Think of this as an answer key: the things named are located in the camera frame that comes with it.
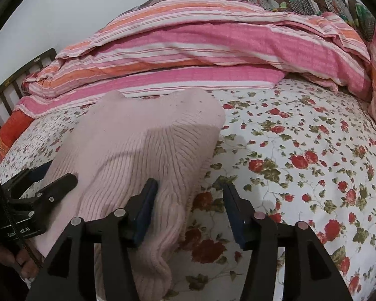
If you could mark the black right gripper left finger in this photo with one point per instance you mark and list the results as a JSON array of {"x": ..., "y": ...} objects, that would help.
[{"x": 68, "y": 271}]

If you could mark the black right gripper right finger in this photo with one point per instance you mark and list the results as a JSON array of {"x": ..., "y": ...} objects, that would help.
[{"x": 309, "y": 273}]

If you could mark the pale pink knit sweater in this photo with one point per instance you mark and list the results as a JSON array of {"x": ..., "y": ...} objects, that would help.
[{"x": 119, "y": 144}]

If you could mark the person's left hand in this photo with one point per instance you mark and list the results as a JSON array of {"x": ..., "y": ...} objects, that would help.
[{"x": 22, "y": 263}]

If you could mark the red pillow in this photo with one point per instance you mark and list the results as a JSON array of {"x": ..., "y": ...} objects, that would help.
[{"x": 12, "y": 130}]

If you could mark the white red floral bedsheet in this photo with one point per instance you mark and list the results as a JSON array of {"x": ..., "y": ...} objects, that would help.
[{"x": 297, "y": 152}]

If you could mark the pink orange striped quilt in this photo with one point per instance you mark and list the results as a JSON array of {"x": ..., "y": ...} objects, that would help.
[{"x": 168, "y": 45}]

